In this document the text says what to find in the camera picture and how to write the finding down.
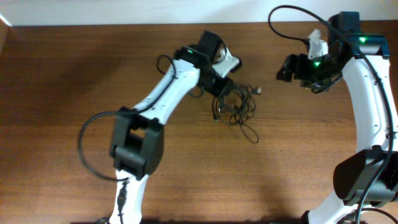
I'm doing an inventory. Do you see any black cable bundle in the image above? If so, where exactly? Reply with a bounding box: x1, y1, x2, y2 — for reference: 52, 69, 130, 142
211, 82, 262, 144

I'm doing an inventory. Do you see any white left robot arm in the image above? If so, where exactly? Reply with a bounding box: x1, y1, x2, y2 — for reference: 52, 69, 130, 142
108, 31, 241, 223

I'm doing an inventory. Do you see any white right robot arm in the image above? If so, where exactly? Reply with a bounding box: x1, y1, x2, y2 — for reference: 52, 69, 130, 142
277, 12, 397, 223

